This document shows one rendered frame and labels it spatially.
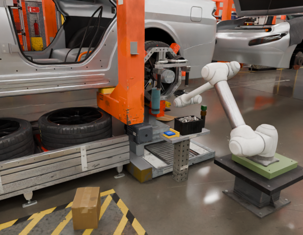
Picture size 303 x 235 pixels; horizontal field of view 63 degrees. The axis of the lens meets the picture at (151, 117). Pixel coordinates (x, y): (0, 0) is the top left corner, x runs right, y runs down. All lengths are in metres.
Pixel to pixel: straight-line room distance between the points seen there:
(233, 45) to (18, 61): 3.67
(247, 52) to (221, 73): 2.79
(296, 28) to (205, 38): 2.07
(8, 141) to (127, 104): 0.91
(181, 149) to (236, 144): 0.53
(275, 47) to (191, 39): 2.02
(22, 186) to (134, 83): 1.12
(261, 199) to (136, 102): 1.20
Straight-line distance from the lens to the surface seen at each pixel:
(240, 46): 4.80
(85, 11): 4.24
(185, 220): 1.90
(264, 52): 4.66
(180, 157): 2.15
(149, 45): 2.56
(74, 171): 2.12
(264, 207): 2.15
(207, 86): 2.28
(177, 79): 2.79
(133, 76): 1.98
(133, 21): 1.96
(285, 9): 5.65
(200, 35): 3.09
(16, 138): 2.10
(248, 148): 1.80
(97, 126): 2.17
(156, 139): 2.78
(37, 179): 2.07
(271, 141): 1.95
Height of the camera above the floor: 1.23
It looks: 18 degrees down
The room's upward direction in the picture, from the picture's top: 1 degrees clockwise
